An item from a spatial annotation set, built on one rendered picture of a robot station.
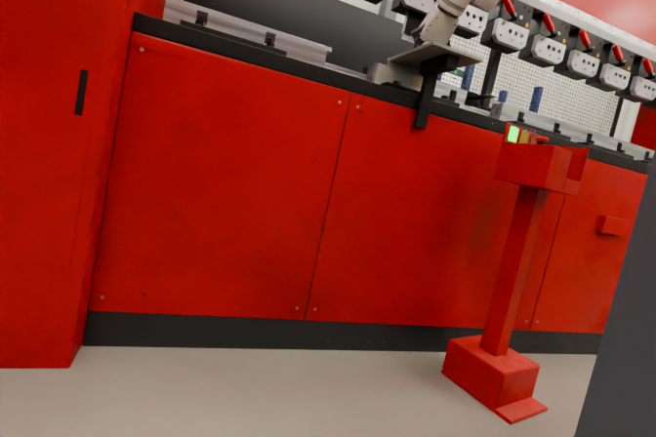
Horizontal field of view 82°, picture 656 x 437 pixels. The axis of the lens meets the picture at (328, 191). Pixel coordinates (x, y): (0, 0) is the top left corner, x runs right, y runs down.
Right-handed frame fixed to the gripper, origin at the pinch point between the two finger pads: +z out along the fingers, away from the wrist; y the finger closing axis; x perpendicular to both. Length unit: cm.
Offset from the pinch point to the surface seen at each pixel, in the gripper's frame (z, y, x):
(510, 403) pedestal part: 52, -34, 94
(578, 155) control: -1, -44, 38
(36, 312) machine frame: 56, 93, 71
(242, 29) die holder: 9, 58, 2
